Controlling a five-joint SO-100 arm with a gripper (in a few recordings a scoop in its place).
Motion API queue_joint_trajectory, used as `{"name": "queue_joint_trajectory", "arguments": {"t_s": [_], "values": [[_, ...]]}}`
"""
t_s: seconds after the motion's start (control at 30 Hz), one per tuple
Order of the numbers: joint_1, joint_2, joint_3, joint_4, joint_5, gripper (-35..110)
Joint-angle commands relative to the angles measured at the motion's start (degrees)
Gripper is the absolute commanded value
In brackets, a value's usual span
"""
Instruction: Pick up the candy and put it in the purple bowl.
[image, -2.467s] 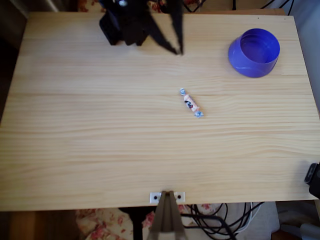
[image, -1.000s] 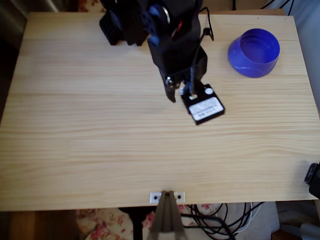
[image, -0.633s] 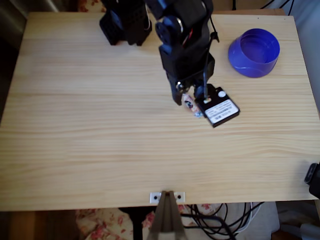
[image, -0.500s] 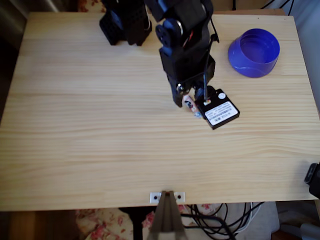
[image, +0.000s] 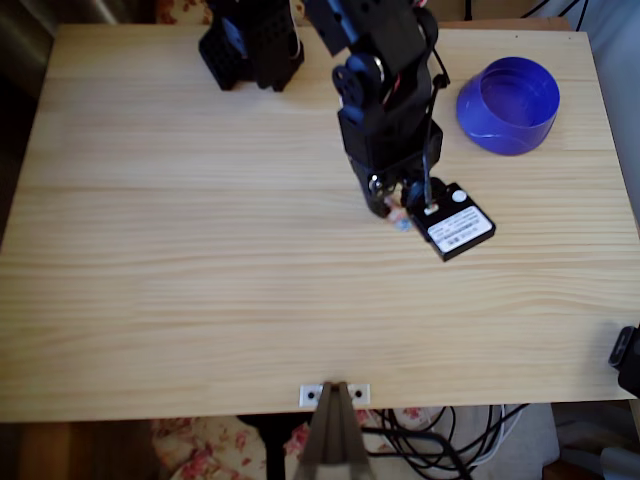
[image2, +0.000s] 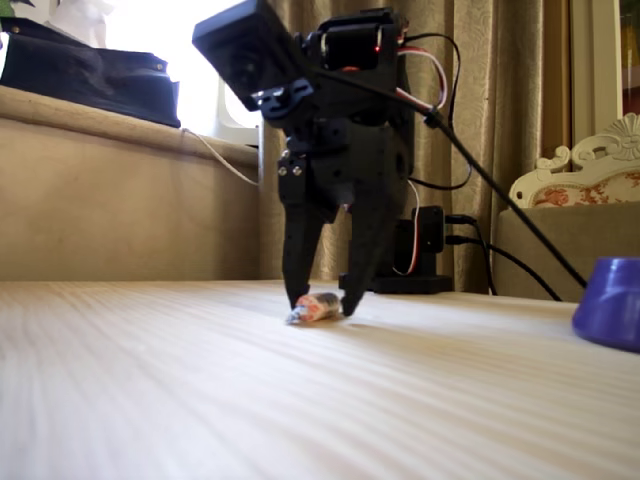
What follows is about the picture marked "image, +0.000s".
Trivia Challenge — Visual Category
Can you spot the candy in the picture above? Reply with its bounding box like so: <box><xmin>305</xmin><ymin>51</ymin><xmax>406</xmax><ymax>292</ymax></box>
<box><xmin>387</xmin><ymin>197</ymin><xmax>412</xmax><ymax>234</ymax></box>

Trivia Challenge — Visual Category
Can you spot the purple plastic bowl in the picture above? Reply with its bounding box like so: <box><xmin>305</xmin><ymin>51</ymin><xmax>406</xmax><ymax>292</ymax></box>
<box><xmin>455</xmin><ymin>56</ymin><xmax>561</xmax><ymax>157</ymax></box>

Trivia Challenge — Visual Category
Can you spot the white metal mounting plate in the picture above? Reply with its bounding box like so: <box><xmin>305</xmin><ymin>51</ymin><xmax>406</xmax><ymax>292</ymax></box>
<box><xmin>298</xmin><ymin>383</ymin><xmax>372</xmax><ymax>407</ymax></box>

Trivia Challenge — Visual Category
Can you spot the floral fabric cushion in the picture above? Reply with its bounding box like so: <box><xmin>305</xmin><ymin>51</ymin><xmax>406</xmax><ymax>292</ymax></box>
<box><xmin>149</xmin><ymin>407</ymin><xmax>426</xmax><ymax>480</ymax></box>
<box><xmin>157</xmin><ymin>0</ymin><xmax>214</xmax><ymax>25</ymax></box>

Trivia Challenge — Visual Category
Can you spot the black stand pole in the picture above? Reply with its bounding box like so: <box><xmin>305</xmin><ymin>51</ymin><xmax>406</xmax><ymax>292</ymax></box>
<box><xmin>237</xmin><ymin>413</ymin><xmax>314</xmax><ymax>480</ymax></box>

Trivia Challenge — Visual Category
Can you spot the black webcam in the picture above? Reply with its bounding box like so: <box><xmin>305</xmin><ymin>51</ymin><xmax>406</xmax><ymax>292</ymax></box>
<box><xmin>607</xmin><ymin>323</ymin><xmax>640</xmax><ymax>401</ymax></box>

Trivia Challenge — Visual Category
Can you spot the black camera cable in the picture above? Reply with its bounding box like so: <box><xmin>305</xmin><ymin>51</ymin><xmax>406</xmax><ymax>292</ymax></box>
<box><xmin>419</xmin><ymin>44</ymin><xmax>451</xmax><ymax>214</ymax></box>

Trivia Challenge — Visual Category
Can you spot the black gripper-mounted camera module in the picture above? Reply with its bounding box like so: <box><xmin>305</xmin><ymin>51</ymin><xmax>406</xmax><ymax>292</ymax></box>
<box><xmin>408</xmin><ymin>180</ymin><xmax>498</xmax><ymax>263</ymax></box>

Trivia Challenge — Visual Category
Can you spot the thin black cable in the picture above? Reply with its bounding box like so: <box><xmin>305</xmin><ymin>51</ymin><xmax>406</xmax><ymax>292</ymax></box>
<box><xmin>379</xmin><ymin>404</ymin><xmax>531</xmax><ymax>474</ymax></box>

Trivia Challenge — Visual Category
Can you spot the thick black cable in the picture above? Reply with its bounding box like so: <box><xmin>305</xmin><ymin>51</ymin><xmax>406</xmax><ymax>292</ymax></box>
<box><xmin>360</xmin><ymin>424</ymin><xmax>476</xmax><ymax>480</ymax></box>

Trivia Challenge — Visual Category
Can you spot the beige camera stand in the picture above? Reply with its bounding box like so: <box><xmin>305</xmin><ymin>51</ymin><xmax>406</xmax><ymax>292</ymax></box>
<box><xmin>293</xmin><ymin>381</ymin><xmax>374</xmax><ymax>480</ymax></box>

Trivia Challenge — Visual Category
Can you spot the white cable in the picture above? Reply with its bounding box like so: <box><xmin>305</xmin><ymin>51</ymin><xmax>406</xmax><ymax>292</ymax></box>
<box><xmin>464</xmin><ymin>403</ymin><xmax>526</xmax><ymax>469</ymax></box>

